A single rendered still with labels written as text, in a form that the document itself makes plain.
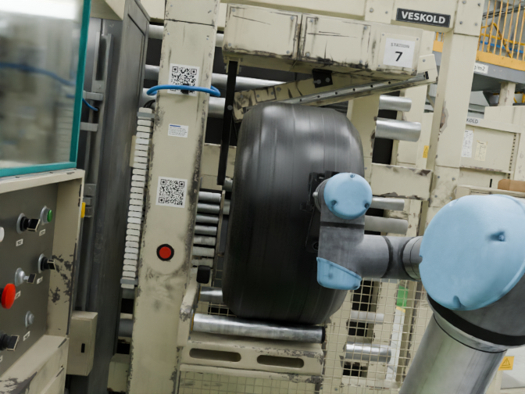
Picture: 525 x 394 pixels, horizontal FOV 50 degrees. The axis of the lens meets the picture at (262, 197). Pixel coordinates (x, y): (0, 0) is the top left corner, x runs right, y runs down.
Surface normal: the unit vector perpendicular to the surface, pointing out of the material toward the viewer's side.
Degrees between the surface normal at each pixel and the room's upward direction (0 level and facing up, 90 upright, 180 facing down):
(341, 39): 90
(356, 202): 83
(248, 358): 90
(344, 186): 84
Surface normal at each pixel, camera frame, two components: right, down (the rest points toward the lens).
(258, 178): -0.18, -0.26
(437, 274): -0.91, -0.20
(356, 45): 0.05, 0.09
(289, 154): 0.11, -0.45
